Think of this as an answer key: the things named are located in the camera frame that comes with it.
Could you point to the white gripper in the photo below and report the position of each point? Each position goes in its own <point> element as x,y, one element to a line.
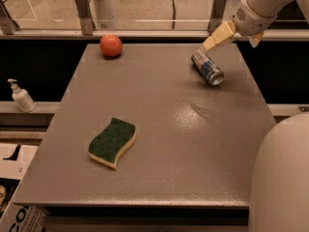
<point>250,22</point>

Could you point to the red bull can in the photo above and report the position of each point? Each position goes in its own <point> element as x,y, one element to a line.
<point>207,68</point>

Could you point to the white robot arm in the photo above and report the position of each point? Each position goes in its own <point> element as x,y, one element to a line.
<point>279,194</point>

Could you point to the red apple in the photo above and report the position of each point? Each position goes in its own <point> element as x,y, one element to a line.
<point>110,45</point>

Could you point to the green yellow sponge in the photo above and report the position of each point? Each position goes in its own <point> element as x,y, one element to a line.
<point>108,146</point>

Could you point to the white pump bottle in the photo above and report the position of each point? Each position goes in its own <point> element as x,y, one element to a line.
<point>21,97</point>

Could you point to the white cardboard box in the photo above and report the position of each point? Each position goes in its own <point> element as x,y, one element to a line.
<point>15,159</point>

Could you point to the printed cardboard box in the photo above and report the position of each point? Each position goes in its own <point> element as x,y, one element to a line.
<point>22,219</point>

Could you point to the right metal bracket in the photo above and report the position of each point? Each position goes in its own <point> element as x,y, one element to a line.
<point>217,12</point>

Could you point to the metal bracket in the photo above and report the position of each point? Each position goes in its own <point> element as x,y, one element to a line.
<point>7,24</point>
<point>217,12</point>
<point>85,17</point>

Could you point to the white pipe post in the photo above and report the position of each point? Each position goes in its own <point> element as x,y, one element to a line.
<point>104,14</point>

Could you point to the far left metal bracket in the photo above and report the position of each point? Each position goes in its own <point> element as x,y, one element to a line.
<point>7,24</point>

